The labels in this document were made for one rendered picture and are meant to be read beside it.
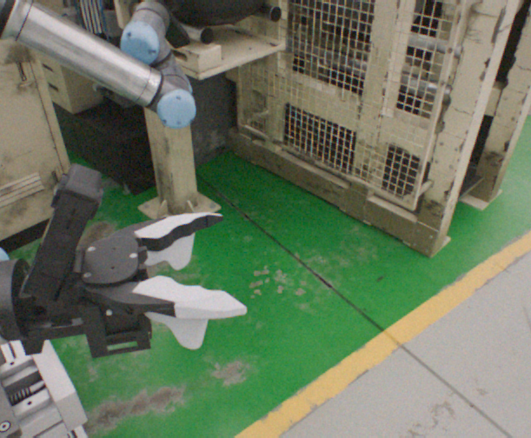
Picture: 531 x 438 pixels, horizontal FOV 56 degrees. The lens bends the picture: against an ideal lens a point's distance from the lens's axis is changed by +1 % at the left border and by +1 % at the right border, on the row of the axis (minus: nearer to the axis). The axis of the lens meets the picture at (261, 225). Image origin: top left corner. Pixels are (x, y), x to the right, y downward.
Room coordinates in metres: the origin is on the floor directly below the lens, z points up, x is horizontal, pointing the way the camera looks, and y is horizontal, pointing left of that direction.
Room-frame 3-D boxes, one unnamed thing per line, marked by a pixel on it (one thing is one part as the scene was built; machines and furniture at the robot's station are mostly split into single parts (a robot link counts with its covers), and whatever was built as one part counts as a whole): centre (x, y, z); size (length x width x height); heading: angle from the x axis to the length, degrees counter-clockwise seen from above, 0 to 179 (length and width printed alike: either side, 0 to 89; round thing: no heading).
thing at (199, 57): (1.54, 0.28, 0.83); 0.36 x 0.09 x 0.06; 46
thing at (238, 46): (1.64, 0.18, 0.80); 0.37 x 0.36 x 0.02; 136
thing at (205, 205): (1.81, 0.37, 0.02); 0.27 x 0.27 x 0.04; 46
